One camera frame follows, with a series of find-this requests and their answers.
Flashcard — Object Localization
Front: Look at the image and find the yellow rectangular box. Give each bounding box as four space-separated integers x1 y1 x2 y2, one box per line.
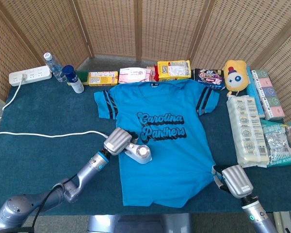
88 70 119 87

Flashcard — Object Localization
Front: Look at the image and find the grey robot torso base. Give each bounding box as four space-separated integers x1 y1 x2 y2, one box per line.
87 213 192 233

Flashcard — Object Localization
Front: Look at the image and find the red packet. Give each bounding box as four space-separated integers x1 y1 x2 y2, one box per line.
153 64 161 82

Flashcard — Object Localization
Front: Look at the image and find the white bottle with blue cap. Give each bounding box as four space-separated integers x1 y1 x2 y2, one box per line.
62 65 85 94

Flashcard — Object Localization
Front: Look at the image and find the pink wet wipes pack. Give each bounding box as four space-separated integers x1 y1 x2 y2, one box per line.
118 67 152 85

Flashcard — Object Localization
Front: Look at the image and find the white handheld garment steamer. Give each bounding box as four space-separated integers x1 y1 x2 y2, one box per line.
122 143 153 165

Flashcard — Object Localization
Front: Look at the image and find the multicolour pocket tissue pack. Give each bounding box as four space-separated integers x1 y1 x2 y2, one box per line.
251 69 286 121

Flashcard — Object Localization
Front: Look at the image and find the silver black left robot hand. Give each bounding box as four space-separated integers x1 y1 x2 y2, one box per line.
103 127 139 156

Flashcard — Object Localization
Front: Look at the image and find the light blue long pack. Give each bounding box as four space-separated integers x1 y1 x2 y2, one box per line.
246 64 266 119

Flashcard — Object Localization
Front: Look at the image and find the dark sanitary pad pack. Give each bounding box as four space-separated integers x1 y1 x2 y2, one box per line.
194 68 226 91

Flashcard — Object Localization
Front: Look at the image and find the clear plastic water bottle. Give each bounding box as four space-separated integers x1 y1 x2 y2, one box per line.
43 52 68 83

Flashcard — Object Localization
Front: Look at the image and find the cream white tissue pack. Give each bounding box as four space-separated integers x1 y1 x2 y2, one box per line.
226 95 270 168

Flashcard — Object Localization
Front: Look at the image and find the dark teal table cloth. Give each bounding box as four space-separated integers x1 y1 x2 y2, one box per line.
0 76 291 217

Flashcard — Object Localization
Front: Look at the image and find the white green floor object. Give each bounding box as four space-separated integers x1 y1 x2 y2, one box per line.
273 210 291 233

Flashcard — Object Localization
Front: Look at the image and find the yellow snack pack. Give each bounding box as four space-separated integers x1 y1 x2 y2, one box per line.
157 60 192 83

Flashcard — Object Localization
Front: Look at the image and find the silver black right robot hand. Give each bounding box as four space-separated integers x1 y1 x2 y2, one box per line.
211 164 254 200

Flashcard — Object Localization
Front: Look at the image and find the white power strip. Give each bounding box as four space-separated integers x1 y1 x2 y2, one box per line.
9 65 52 87

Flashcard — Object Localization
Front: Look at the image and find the white cable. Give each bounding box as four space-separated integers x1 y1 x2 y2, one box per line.
0 72 110 139

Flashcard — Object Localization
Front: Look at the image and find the yellow plush toy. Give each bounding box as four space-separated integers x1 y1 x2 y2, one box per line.
223 60 248 98

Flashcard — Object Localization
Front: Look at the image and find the blue Carolina Panthers t-shirt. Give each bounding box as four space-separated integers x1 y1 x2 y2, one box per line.
94 79 220 208

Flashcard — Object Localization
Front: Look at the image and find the teal bag of silver sachets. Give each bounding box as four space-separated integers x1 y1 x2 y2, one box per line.
259 118 291 168

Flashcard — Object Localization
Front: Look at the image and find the green yellow sponge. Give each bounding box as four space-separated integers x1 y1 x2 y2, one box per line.
67 70 90 86

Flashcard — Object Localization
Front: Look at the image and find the wicker folding screen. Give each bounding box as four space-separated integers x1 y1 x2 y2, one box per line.
0 0 291 124

